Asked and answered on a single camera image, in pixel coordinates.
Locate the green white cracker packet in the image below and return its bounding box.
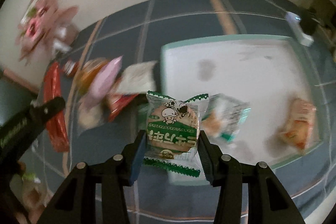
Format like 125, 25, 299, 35
201, 93, 251, 142

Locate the green mushroom cookie packet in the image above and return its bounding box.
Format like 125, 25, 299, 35
143, 91, 209, 177

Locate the red patterned wafer packet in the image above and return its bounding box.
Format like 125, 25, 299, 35
43, 62, 70, 152

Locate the red snack bag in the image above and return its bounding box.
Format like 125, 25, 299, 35
106, 93, 138, 122

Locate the clear round pastry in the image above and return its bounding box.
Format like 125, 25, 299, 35
77, 101, 103, 130

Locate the purple snack bag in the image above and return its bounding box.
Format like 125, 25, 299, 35
83, 56, 123, 109

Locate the white snack packet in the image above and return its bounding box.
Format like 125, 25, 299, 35
116, 61, 157, 94

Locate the small red candy packet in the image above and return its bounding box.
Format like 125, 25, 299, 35
62, 59, 79, 78

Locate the orange white chip packet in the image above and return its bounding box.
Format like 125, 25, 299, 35
278, 98, 316, 154

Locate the orange bread packet with barcode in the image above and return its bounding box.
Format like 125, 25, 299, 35
75, 57, 109, 95

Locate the person's left hand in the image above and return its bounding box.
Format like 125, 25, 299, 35
10, 161, 51, 223

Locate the white tray with teal rim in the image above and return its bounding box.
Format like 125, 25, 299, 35
160, 35, 324, 169

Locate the pink paper flower bouquet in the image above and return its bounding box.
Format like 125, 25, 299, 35
15, 0, 79, 65

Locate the white power strip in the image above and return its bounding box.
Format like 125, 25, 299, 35
285, 11, 314, 47

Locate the black power adapter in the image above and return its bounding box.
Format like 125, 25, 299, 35
299, 7, 321, 36

